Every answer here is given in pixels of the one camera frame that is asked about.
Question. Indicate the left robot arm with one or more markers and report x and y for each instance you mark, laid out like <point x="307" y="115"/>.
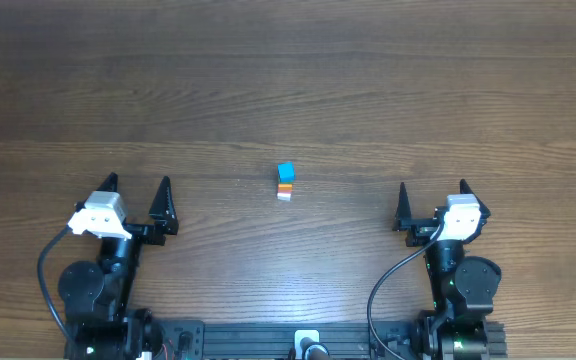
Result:
<point x="100" y="282"/>

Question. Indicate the white cube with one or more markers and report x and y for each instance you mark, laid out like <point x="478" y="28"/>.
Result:
<point x="284" y="196"/>

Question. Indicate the orange cube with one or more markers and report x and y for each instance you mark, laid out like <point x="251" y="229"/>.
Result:
<point x="285" y="188"/>

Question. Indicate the mounting rail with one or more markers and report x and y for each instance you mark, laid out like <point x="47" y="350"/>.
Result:
<point x="258" y="340"/>

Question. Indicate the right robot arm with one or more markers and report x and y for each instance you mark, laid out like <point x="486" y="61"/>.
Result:
<point x="468" y="290"/>

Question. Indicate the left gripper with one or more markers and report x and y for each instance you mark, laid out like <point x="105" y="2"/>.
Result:
<point x="145" y="233"/>

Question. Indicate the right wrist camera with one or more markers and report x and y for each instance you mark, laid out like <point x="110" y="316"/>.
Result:
<point x="462" y="217"/>

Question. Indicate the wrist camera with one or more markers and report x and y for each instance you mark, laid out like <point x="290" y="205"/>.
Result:
<point x="100" y="215"/>
<point x="462" y="217"/>

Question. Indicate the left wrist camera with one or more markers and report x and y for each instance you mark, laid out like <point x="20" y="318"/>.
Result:
<point x="100" y="215"/>

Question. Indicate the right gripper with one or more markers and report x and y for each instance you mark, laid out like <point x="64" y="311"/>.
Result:
<point x="420" y="231"/>

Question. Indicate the blue cube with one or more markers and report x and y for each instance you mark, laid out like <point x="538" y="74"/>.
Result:
<point x="286" y="172"/>

